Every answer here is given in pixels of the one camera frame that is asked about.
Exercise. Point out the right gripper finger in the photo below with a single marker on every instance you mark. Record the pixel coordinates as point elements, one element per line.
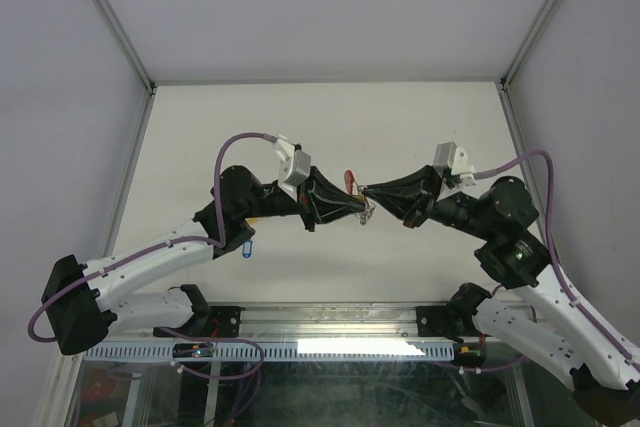
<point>411,185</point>
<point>402,205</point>

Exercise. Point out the left aluminium frame post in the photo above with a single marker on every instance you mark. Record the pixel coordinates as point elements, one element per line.
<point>113,23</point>

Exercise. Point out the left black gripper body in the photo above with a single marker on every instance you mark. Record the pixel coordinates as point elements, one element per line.
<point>305,200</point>

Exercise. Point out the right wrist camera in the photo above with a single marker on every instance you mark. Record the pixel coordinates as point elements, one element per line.
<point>453,165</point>

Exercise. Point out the aluminium front rail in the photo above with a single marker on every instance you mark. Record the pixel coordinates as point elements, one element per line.
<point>325,314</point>

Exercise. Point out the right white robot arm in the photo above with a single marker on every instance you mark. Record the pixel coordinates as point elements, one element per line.
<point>579,347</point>

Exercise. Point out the red handled metal keyring holder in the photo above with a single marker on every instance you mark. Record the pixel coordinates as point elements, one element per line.
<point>350,184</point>

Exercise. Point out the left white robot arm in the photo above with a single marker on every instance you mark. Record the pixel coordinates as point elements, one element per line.
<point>85,302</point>

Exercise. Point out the slotted cable duct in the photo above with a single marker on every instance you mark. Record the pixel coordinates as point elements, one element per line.
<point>303,350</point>

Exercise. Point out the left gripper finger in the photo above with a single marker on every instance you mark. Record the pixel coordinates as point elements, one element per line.
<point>324,192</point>
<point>325,213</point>

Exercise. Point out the right aluminium frame post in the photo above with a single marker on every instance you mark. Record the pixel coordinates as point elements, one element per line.
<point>533,34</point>

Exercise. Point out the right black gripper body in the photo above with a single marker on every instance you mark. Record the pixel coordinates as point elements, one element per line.
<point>431,208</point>

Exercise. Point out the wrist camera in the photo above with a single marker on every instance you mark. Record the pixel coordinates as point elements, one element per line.
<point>294,167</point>
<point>453,165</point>

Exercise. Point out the blue tag key lower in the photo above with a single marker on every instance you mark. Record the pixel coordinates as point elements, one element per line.
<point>247,249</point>

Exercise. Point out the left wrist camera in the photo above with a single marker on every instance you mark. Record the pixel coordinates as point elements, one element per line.
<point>294,167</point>

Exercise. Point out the aluminium frame post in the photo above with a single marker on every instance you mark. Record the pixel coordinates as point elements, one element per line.
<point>113,23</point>
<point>533,34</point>

